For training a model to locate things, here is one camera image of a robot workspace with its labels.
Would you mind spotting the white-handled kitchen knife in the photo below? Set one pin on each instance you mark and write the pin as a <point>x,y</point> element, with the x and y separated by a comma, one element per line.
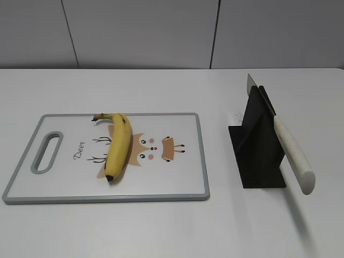
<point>295,155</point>

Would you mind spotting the yellow banana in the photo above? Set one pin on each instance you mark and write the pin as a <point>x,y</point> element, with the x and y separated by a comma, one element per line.
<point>120,144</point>

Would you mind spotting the black knife stand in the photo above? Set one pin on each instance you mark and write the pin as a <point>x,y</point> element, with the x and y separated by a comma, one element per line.
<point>257,149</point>

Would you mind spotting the white grey-rimmed cutting board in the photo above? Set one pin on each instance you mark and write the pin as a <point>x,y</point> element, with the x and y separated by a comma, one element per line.
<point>64,159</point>

